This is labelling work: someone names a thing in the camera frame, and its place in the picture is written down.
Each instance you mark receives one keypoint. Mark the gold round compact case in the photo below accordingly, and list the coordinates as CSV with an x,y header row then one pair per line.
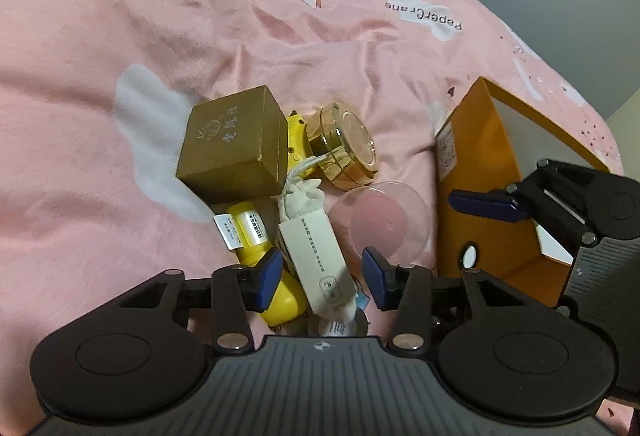
x,y
345,141

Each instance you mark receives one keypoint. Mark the pink printed blanket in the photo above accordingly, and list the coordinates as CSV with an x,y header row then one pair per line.
x,y
150,41

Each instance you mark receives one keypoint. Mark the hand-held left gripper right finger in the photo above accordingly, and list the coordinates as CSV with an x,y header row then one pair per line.
x,y
376,278

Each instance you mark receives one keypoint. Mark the white slim paper box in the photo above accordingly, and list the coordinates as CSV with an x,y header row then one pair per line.
x,y
315,261

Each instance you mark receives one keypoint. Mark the gold cardboard box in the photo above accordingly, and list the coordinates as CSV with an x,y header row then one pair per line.
x,y
230,146

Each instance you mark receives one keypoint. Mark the small clear round case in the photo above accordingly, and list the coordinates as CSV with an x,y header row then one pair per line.
x,y
332,328

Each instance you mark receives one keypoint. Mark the yellow round tape measure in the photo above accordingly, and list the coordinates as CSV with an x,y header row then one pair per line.
x,y
296,136

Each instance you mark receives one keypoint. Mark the yellow labelled bottle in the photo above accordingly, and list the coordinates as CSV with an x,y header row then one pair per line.
x,y
287,301

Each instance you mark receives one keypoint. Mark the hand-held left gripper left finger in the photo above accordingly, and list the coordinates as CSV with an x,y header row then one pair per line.
x,y
267,278

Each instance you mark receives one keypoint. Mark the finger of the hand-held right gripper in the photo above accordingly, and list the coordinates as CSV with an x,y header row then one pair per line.
x,y
482,206

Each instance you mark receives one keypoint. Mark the clear round plastic lid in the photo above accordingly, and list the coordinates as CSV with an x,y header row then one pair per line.
x,y
385,221

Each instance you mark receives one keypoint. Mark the orange storage box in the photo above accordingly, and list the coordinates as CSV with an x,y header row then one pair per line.
x,y
475,156

